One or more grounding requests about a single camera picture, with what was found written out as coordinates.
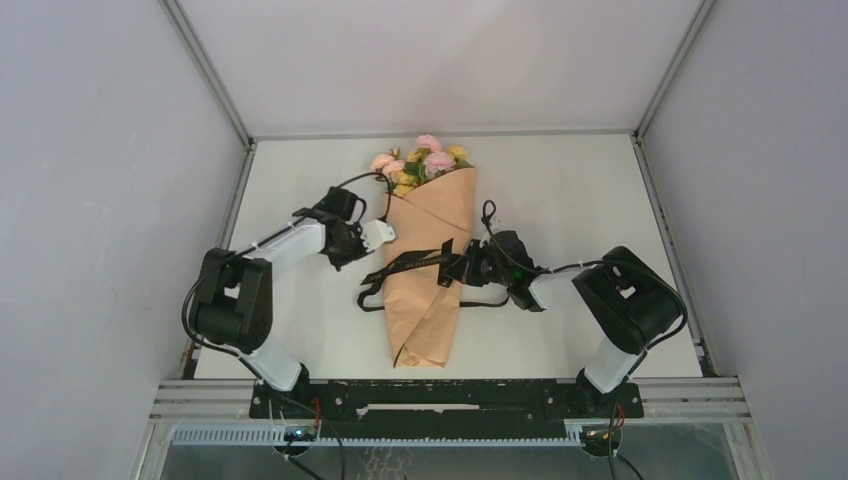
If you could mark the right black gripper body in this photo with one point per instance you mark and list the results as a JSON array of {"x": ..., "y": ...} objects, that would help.
[{"x": 482, "y": 267}]

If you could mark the white slotted cable duct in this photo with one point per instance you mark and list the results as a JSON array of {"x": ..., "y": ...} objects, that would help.
[{"x": 257, "y": 435}]

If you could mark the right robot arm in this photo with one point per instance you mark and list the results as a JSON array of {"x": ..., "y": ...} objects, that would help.
[{"x": 633, "y": 306}]

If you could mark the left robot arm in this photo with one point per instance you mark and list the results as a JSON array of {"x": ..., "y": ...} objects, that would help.
[{"x": 229, "y": 308}]

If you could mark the pink fake flower stem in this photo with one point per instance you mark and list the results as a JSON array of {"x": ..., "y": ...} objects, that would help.
[{"x": 426, "y": 141}]

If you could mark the yellow fake flower stem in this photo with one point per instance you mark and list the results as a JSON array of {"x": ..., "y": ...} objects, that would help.
[{"x": 422, "y": 166}]

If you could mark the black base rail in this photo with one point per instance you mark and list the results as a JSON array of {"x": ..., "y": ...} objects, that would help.
[{"x": 445, "y": 409}]

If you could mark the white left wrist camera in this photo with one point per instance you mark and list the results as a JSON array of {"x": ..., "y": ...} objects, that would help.
[{"x": 377, "y": 233}]

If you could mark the two-sided peach green wrapping paper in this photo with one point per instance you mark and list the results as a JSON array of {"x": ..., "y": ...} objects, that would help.
[{"x": 421, "y": 315}]

